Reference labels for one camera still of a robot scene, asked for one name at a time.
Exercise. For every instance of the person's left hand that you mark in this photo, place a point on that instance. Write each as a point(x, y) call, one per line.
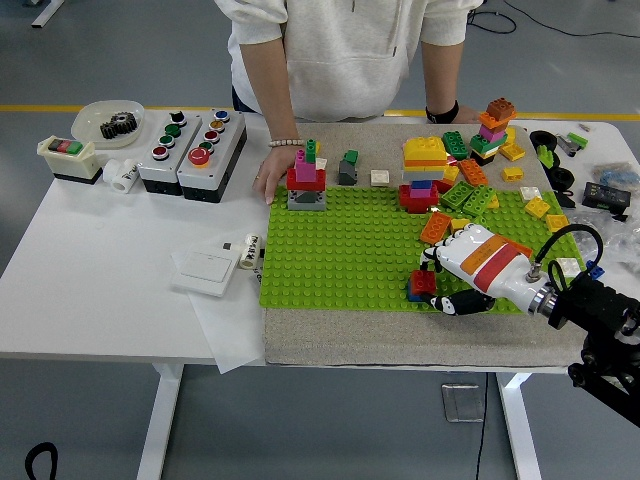
point(467, 115)

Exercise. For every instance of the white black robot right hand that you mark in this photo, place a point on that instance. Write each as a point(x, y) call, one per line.
point(485, 265)

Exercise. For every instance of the person's right hand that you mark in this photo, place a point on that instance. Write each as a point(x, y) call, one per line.
point(275, 170)

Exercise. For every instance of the orange long brick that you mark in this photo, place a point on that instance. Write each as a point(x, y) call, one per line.
point(473, 173)
point(517, 246)
point(434, 227)

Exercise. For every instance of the red square brick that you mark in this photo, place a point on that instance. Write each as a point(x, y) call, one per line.
point(422, 281)

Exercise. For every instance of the blue square brick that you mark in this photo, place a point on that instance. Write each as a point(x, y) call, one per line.
point(414, 294)

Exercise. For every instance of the green studded baseplate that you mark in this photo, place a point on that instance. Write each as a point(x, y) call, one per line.
point(340, 260)

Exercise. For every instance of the person's left forearm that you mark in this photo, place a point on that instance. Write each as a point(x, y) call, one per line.
point(442, 72)

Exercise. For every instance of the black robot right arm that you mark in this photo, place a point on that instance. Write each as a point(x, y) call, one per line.
point(595, 310)

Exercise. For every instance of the person's right forearm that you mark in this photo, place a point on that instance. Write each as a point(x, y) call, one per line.
point(272, 90)

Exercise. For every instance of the black toy tyre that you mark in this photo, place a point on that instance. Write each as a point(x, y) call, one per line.
point(534, 137)
point(554, 176)

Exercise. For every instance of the green toy plant piece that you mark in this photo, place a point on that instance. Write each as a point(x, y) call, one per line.
point(548, 157)

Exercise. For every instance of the grey toy piece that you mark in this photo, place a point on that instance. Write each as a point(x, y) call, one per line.
point(566, 145)

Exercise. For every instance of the black wristwatch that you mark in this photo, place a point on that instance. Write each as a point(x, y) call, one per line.
point(442, 113)

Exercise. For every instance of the brick tower with magenta middle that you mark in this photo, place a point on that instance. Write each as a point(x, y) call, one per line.
point(306, 175)

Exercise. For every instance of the brick tower with brown top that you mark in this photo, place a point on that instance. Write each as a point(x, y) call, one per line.
point(495, 130)

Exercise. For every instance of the dark green long brick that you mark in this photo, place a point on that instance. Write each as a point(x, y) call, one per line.
point(456, 145)

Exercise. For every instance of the lime green long brick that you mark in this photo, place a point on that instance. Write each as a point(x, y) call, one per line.
point(480, 200)
point(457, 231)

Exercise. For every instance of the small yellow brick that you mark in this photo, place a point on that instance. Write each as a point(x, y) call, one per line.
point(494, 202)
point(513, 174)
point(458, 223)

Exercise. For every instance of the yellow flat brick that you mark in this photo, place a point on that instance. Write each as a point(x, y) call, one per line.
point(556, 222)
point(514, 151)

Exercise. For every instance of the yellow square brick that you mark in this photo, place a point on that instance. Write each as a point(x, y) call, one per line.
point(537, 207)
point(451, 174)

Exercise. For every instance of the brick tower with yellow top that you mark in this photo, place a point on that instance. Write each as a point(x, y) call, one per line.
point(422, 160)

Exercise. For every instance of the grey emergency-stop control box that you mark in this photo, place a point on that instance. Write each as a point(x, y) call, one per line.
point(210, 175)

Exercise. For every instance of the grey slope brick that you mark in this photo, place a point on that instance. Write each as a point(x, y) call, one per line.
point(347, 173)

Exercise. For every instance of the white square tile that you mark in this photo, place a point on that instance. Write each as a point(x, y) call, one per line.
point(380, 178)
point(570, 266)
point(530, 193)

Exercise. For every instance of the small white pipe fitting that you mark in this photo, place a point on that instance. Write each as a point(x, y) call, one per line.
point(249, 251)

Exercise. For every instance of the small black part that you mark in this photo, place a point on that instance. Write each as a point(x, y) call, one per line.
point(567, 198)

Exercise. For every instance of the white printed label strip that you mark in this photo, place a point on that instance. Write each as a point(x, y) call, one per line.
point(257, 276)

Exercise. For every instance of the small blue piece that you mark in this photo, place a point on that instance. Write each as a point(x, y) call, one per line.
point(597, 271)

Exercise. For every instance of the small lime green brick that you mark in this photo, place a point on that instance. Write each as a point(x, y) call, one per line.
point(578, 140)

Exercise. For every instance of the grey four-button control box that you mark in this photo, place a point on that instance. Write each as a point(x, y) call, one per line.
point(160, 172)

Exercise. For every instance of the person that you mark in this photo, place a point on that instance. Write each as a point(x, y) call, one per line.
point(345, 55)

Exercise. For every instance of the clear plastic bags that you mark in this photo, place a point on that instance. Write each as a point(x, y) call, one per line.
point(617, 235)

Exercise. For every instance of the black digital meter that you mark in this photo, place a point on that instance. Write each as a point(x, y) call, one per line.
point(605, 196)

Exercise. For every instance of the metal floor socket plate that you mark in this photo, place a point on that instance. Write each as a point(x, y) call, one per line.
point(462, 402)

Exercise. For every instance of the white pipe tee fitting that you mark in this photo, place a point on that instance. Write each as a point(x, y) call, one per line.
point(120, 176)

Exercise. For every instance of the grey-brown mat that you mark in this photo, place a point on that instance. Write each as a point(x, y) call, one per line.
point(350, 342)

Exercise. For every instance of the plastic bag with blue parts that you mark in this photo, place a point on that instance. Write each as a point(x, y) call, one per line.
point(615, 175)

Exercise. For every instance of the black metal gear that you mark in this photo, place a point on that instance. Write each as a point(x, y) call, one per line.
point(119, 126)

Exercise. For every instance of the translucent paper sheet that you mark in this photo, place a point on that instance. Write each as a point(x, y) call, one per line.
point(225, 330)

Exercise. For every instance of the white table leg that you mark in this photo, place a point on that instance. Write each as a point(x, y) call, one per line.
point(520, 430)
point(160, 425)

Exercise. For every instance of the white plastic bowl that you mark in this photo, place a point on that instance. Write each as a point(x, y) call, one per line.
point(90, 122)

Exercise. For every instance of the white wall switch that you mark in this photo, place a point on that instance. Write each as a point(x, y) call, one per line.
point(202, 270)

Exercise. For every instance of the beige red-green switch box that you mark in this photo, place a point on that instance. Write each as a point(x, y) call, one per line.
point(70, 162)

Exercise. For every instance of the grey metal frame foot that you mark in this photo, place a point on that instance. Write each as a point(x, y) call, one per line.
point(47, 14)

